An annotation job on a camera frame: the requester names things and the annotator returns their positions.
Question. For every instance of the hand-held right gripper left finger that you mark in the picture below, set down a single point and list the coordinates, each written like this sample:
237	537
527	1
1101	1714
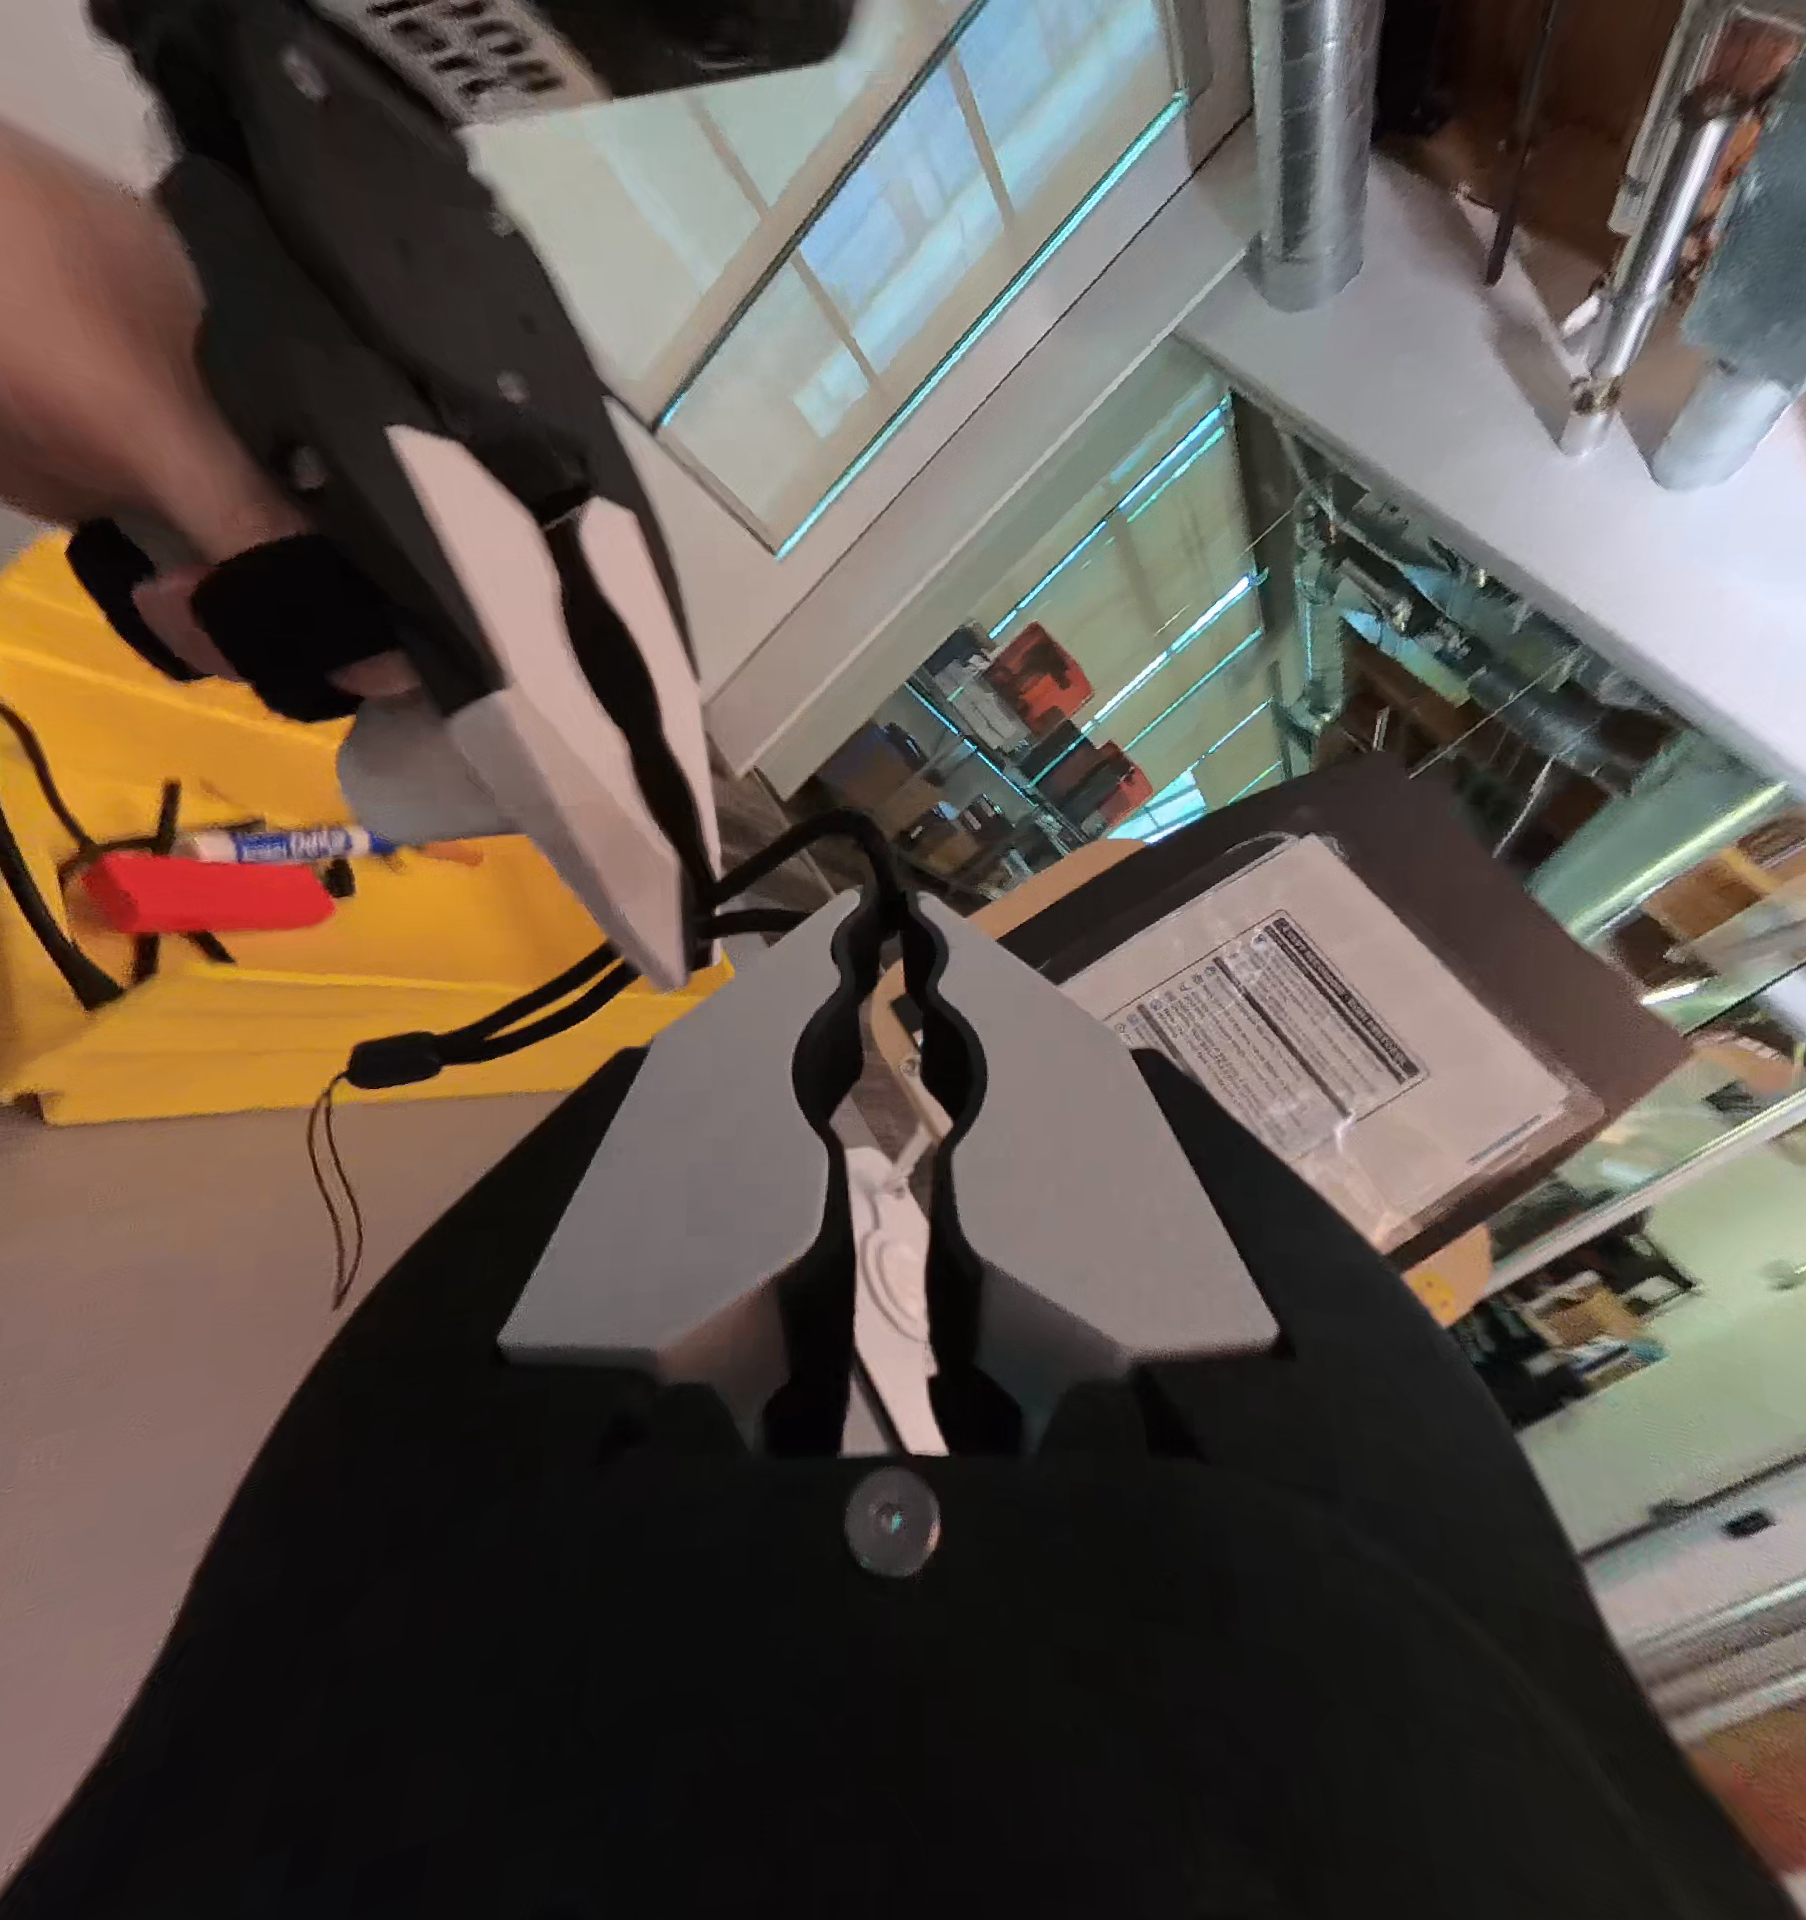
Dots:
678	1201

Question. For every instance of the large paned window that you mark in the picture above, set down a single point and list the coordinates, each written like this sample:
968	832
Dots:
871	253

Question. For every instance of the rectangular metal duct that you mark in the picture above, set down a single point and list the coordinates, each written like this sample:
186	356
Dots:
1773	253

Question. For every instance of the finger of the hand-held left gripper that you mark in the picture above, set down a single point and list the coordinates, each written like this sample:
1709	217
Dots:
543	720
656	660

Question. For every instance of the orange tool case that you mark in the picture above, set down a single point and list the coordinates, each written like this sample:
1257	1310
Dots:
1114	775
1038	674

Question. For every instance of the person's left hand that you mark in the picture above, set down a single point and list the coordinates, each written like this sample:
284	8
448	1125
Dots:
77	345

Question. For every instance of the slim spiral metal duct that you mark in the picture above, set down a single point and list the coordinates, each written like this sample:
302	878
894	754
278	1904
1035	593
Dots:
1307	149

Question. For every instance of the blue dry-erase marker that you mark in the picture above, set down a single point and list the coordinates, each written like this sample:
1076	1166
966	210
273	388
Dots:
288	845

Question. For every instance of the red plastic block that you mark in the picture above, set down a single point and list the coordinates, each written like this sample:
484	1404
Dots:
207	893

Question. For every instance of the plastic-covered paper sheet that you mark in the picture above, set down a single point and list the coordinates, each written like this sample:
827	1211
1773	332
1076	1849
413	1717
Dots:
1323	1034

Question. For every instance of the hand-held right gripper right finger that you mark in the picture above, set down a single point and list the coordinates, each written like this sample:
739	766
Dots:
1098	1201

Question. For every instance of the yellow plastic bin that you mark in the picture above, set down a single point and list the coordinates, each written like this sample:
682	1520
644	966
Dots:
393	975

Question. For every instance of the glass-fronted storage shelves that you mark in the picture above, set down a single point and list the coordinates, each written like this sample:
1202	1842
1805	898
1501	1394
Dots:
963	780

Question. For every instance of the silver pipe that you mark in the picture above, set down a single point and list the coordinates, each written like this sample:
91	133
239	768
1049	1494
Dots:
1652	285

